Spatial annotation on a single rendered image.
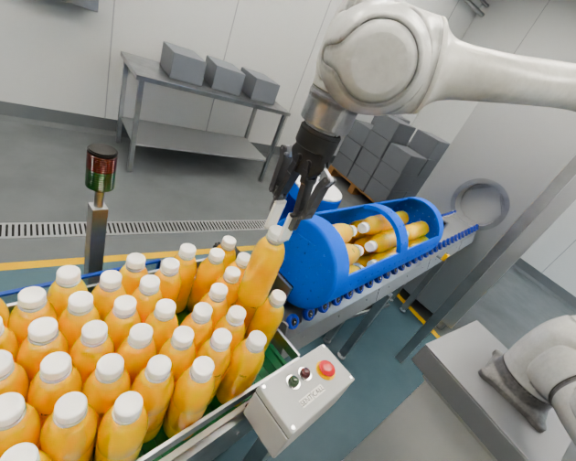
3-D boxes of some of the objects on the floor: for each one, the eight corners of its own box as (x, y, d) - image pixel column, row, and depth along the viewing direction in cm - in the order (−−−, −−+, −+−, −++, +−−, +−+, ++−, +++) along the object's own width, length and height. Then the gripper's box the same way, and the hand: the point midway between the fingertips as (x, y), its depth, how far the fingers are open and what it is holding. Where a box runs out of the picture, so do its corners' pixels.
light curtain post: (404, 359, 239) (595, 153, 155) (400, 363, 235) (595, 153, 150) (398, 353, 242) (581, 147, 158) (394, 357, 238) (581, 146, 153)
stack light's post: (88, 419, 138) (109, 209, 83) (77, 424, 135) (91, 210, 80) (84, 411, 140) (103, 200, 85) (74, 416, 137) (87, 201, 82)
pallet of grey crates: (407, 215, 502) (453, 145, 443) (375, 215, 453) (423, 136, 393) (358, 176, 575) (393, 112, 516) (326, 172, 525) (361, 101, 466)
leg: (346, 358, 220) (394, 294, 189) (341, 361, 216) (389, 297, 185) (340, 350, 223) (387, 287, 192) (335, 354, 219) (382, 290, 187)
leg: (406, 311, 291) (448, 260, 259) (403, 314, 286) (445, 262, 255) (400, 306, 293) (442, 255, 262) (398, 308, 289) (439, 257, 258)
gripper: (369, 151, 54) (313, 256, 66) (304, 110, 63) (265, 209, 74) (345, 149, 49) (288, 263, 61) (278, 104, 57) (240, 213, 69)
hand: (281, 221), depth 66 cm, fingers closed on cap, 4 cm apart
